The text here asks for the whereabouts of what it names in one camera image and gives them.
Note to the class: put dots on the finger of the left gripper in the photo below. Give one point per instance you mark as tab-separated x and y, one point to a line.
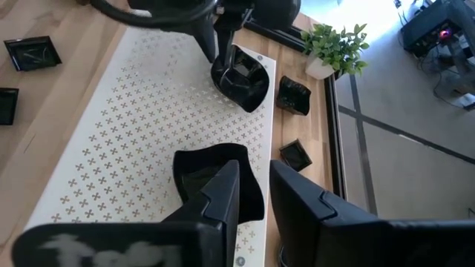
206	39
224	48

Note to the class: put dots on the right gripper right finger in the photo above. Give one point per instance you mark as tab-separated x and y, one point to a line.
315	237

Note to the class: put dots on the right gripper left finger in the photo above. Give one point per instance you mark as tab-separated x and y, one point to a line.
219	222

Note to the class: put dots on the rounded black bowl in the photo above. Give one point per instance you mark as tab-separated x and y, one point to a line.
293	96
245	85

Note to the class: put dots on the wavy square black plate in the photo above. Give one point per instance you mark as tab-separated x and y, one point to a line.
196	163

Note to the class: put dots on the green plant in white pot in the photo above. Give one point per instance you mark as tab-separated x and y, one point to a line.
334	48

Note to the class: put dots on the small square black dish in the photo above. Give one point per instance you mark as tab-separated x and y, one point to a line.
295	155

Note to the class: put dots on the white perforated shelf riser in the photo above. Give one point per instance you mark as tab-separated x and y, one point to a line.
130	130

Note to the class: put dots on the black equipment cart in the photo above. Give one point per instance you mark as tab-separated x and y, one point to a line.
426	33

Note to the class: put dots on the black aluminium frame rail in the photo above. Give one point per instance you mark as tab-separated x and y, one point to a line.
335	155

